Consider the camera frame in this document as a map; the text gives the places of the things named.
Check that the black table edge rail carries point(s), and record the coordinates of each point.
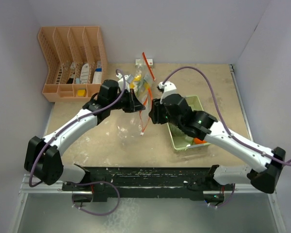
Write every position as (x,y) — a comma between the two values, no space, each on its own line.
(192,183)

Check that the clear zip bag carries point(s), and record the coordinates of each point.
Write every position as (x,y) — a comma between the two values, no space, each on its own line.
(132,126)
(143,70)

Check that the white remote in organizer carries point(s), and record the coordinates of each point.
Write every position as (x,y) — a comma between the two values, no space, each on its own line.
(84,73)

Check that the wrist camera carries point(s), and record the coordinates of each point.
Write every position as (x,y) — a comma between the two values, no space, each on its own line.
(125,81)
(167,89)

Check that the small green white box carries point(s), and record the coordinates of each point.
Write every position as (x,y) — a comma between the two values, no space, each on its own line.
(138,62)

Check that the yellow item in organizer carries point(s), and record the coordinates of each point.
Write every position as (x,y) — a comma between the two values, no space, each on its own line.
(81,93)

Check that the netted green melon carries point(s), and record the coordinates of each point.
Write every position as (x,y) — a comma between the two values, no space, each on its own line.
(175,131)

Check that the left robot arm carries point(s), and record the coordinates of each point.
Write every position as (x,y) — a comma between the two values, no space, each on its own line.
(43,156)

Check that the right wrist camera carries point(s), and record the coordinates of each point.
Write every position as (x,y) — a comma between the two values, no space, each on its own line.
(167,89)

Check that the yellow banana bunch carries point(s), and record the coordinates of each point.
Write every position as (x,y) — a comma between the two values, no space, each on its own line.
(141,84)

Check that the white blue box organizer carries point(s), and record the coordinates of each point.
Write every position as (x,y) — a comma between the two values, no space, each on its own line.
(97,77)

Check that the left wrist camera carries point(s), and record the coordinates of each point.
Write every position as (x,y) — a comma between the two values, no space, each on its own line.
(125,81)

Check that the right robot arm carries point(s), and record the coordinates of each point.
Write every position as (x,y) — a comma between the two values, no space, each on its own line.
(263,165)

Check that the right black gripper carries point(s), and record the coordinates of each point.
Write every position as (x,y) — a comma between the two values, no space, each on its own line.
(155,112)

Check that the orange fruit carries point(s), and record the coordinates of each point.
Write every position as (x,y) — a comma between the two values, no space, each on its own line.
(199,141)

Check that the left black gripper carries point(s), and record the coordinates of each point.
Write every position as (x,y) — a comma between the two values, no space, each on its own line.
(134,104)

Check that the peach desk organizer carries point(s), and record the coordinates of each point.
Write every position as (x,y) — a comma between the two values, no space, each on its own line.
(66,49)

